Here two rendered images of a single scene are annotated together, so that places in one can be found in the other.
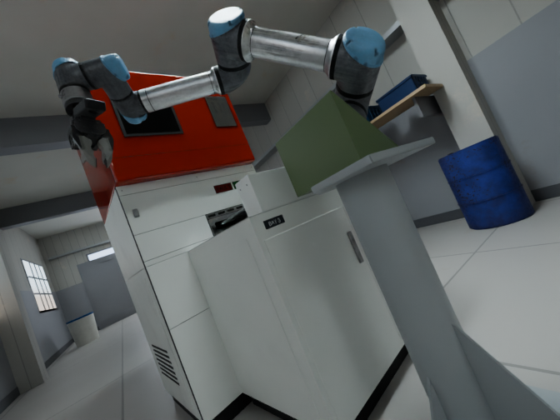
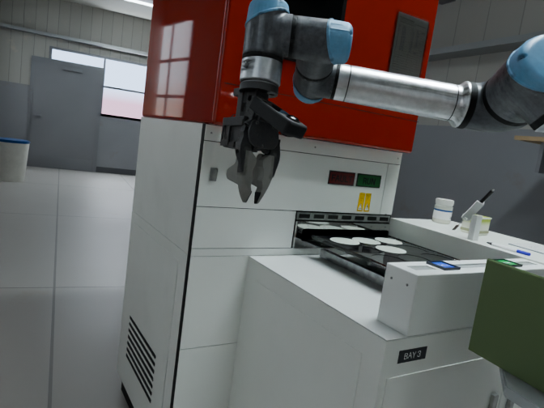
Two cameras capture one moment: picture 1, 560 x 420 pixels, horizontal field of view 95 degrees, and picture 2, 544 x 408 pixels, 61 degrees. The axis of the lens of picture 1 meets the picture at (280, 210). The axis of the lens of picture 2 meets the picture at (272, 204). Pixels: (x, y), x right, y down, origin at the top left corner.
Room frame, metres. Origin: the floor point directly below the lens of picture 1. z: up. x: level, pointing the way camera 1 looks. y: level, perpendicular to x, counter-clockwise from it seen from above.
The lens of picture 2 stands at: (-0.13, 0.23, 1.20)
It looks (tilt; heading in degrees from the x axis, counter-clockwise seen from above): 8 degrees down; 9
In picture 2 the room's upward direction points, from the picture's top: 8 degrees clockwise
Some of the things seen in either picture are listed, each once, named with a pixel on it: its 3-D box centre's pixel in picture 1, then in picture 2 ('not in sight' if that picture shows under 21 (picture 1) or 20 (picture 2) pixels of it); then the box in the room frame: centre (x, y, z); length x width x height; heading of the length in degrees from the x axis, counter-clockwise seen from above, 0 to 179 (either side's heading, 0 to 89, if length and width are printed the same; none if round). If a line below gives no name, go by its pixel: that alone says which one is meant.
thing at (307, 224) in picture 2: (243, 217); (344, 235); (1.55, 0.22, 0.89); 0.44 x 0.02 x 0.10; 131
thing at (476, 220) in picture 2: not in sight; (472, 218); (1.48, -0.19, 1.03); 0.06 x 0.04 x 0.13; 41
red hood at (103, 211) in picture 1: (163, 152); (280, 56); (1.68, 0.57, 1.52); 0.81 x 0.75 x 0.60; 131
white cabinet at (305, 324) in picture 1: (322, 281); (402, 400); (1.37, -0.06, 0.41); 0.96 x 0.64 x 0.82; 131
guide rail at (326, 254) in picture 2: not in sight; (371, 274); (1.27, 0.12, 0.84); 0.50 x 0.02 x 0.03; 41
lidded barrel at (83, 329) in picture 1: (84, 329); (9, 159); (6.27, 5.51, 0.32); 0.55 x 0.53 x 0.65; 125
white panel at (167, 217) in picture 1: (208, 206); (308, 197); (1.44, 0.36, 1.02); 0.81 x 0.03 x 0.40; 131
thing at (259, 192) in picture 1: (299, 183); (472, 291); (1.08, -0.12, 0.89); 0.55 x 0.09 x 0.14; 131
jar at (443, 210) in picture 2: not in sight; (443, 210); (1.80, -0.15, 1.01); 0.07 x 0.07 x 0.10
